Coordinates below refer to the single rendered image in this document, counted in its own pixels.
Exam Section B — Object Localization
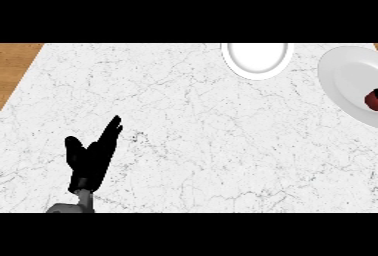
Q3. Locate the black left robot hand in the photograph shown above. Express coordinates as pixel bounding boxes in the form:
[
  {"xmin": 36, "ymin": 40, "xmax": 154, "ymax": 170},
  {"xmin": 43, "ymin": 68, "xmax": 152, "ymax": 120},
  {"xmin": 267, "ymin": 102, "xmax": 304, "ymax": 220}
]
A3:
[{"xmin": 64, "ymin": 114, "xmax": 124, "ymax": 195}]

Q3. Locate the small white plate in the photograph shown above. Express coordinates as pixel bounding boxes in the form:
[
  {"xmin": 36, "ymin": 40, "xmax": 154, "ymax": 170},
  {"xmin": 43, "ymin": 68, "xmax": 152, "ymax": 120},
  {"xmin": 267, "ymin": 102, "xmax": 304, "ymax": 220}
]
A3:
[{"xmin": 220, "ymin": 43, "xmax": 295, "ymax": 81}]

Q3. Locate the large white plate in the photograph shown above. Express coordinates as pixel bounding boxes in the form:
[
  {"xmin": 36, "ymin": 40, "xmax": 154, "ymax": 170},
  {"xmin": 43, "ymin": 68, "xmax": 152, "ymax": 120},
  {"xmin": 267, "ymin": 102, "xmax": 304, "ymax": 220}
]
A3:
[{"xmin": 316, "ymin": 45, "xmax": 378, "ymax": 129}]

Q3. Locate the red bell pepper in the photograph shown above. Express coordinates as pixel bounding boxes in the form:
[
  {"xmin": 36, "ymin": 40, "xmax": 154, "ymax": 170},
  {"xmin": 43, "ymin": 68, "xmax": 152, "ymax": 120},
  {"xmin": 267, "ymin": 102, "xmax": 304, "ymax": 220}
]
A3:
[{"xmin": 363, "ymin": 88, "xmax": 378, "ymax": 112}]

